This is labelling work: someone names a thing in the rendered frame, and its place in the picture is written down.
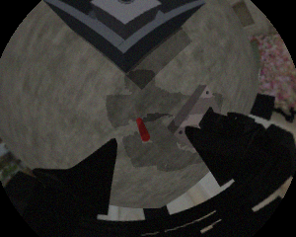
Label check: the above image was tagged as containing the dark red peg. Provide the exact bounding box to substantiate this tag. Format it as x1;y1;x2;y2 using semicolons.
137;118;151;141

